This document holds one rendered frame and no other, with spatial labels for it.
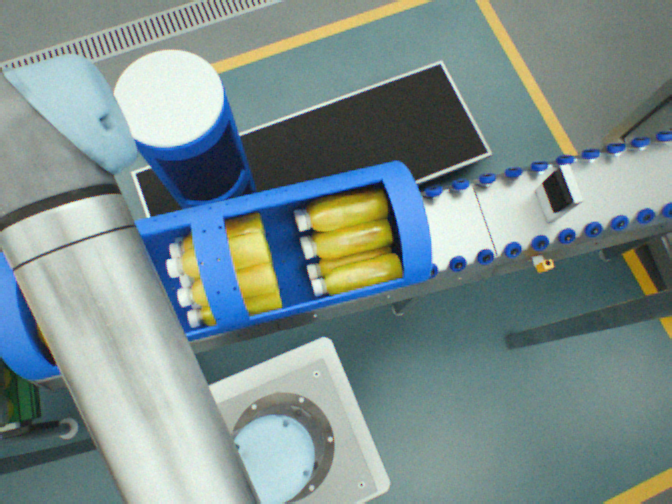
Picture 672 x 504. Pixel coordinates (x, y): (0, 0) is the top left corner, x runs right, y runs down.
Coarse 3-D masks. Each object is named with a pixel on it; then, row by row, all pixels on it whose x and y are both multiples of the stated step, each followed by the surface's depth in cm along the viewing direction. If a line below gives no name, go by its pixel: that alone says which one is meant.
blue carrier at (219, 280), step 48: (288, 192) 108; (336, 192) 124; (384, 192) 128; (144, 240) 120; (288, 240) 129; (0, 288) 97; (288, 288) 125; (384, 288) 112; (0, 336) 96; (192, 336) 107
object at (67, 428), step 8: (8, 424) 122; (16, 424) 123; (24, 424) 141; (32, 424) 123; (40, 424) 125; (48, 424) 128; (56, 424) 131; (64, 424) 200; (72, 424) 205; (0, 432) 123; (8, 432) 122; (16, 432) 122; (24, 432) 122; (32, 432) 127; (40, 432) 137; (48, 432) 186; (56, 432) 192; (64, 432) 198; (72, 432) 205; (0, 440) 126; (8, 440) 134; (16, 440) 167; (24, 440) 172; (32, 440) 178
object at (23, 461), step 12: (72, 444) 166; (84, 444) 174; (12, 456) 134; (24, 456) 139; (36, 456) 144; (48, 456) 150; (60, 456) 157; (0, 468) 128; (12, 468) 132; (24, 468) 138
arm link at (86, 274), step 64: (64, 64) 29; (0, 128) 28; (64, 128) 29; (128, 128) 34; (0, 192) 28; (64, 192) 29; (64, 256) 29; (128, 256) 31; (64, 320) 29; (128, 320) 30; (128, 384) 29; (192, 384) 32; (128, 448) 30; (192, 448) 31
